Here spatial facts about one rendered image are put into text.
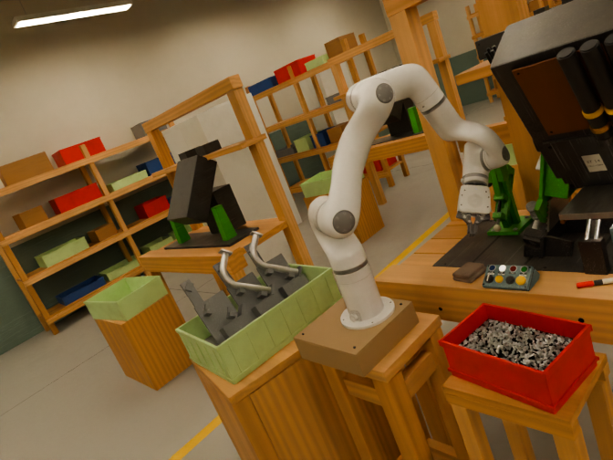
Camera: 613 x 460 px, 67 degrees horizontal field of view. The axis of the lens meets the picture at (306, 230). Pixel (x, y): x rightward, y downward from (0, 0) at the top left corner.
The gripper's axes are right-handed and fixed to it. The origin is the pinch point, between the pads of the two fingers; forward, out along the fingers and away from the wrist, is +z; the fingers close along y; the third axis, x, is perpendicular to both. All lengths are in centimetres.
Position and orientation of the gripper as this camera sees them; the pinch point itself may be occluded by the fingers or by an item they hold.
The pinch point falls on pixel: (472, 230)
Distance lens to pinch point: 160.8
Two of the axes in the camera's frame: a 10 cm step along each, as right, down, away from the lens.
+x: 1.9, 3.2, 9.3
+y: 9.7, 0.9, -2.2
